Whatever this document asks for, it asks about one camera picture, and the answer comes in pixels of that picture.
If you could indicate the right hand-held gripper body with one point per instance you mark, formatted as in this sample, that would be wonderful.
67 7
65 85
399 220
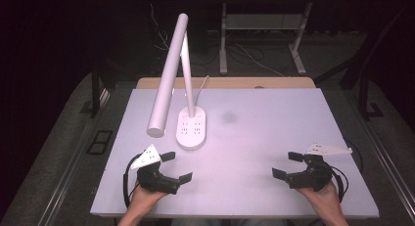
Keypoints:
313 177

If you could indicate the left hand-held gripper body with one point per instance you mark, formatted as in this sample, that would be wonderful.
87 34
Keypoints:
153 182

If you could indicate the white desk lamp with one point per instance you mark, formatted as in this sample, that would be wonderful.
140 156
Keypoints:
169 72

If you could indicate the person's left hand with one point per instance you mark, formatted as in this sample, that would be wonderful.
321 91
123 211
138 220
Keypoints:
143 198

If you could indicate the person's right hand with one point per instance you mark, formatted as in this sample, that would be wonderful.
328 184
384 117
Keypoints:
321 198

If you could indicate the white table mat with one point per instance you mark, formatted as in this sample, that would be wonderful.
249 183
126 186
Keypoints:
254 154

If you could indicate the dark metal stand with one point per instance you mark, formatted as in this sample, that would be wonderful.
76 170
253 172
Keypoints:
95 95
363 95

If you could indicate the black rectangular floor frame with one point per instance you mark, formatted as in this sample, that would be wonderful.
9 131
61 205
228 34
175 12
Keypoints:
99 142

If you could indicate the aluminium floor rail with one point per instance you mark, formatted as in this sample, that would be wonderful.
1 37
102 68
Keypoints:
391 177
65 183

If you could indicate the grey metal desk frame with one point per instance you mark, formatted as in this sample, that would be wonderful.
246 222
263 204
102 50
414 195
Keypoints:
223 56

